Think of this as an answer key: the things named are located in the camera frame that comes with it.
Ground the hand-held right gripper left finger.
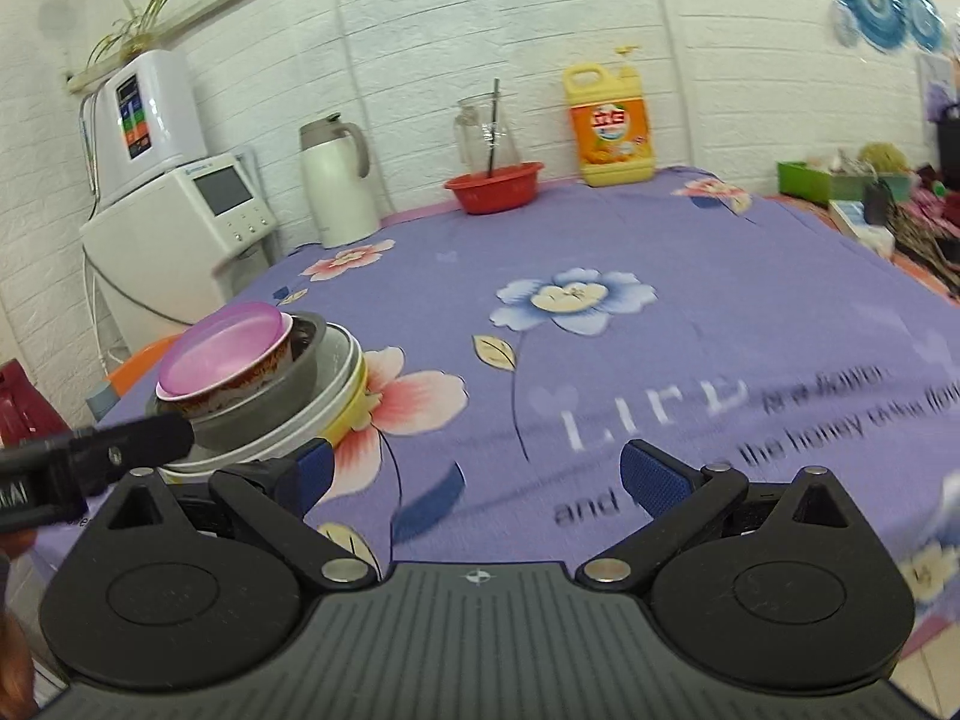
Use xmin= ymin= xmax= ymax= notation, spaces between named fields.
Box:
xmin=97 ymin=439 xmax=378 ymax=587

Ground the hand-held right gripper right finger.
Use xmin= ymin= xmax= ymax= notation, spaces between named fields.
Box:
xmin=576 ymin=440 xmax=860 ymax=587

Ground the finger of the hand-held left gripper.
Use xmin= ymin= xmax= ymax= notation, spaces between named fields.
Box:
xmin=67 ymin=412 xmax=197 ymax=500

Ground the white plate with dotted rim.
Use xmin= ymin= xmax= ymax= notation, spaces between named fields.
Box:
xmin=156 ymin=322 xmax=364 ymax=485

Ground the stainless steel bowl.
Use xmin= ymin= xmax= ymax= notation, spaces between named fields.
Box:
xmin=146 ymin=313 xmax=329 ymax=455

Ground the yellow plate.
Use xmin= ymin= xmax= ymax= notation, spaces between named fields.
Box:
xmin=321 ymin=351 xmax=369 ymax=452

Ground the white ceramic bowl red pattern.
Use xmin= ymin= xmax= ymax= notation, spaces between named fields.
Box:
xmin=161 ymin=315 xmax=296 ymax=422

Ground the purple plastic bowl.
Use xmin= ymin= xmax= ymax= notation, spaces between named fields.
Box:
xmin=155 ymin=302 xmax=293 ymax=401

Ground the person's left hand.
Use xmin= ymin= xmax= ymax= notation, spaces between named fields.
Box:
xmin=0 ymin=529 xmax=38 ymax=720

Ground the grey cup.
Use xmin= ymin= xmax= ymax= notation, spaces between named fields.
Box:
xmin=85 ymin=381 xmax=120 ymax=422

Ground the orange plastic stool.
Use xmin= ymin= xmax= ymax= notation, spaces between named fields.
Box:
xmin=105 ymin=336 xmax=185 ymax=399

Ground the dark red object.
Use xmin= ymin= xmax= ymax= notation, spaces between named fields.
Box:
xmin=0 ymin=358 xmax=74 ymax=452

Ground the purple floral tablecloth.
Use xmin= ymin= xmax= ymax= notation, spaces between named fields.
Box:
xmin=34 ymin=165 xmax=960 ymax=662

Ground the white appliance with screen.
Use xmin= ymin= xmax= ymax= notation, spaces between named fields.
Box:
xmin=80 ymin=152 xmax=279 ymax=354

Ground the white thermos jug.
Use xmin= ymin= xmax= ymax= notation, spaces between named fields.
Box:
xmin=298 ymin=112 xmax=382 ymax=251

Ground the tissue box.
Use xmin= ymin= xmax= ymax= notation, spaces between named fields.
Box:
xmin=827 ymin=199 xmax=898 ymax=255

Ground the white water purifier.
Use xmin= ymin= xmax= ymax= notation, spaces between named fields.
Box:
xmin=79 ymin=50 xmax=208 ymax=208

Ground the red plastic basin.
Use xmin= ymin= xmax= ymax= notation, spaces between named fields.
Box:
xmin=442 ymin=161 xmax=547 ymax=216

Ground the green box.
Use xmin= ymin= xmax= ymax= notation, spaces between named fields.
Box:
xmin=776 ymin=157 xmax=917 ymax=206

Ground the yellow detergent bottle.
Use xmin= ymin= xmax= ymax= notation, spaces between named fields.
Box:
xmin=562 ymin=47 xmax=658 ymax=189

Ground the black cup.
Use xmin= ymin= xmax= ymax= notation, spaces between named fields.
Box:
xmin=862 ymin=178 xmax=896 ymax=227

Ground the dried flower bundle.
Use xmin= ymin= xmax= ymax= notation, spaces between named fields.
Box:
xmin=889 ymin=195 xmax=960 ymax=275

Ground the clear glass jar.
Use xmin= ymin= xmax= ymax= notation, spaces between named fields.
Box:
xmin=452 ymin=95 xmax=524 ymax=174

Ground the green potted plant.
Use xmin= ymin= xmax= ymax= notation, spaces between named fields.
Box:
xmin=86 ymin=0 xmax=193 ymax=70

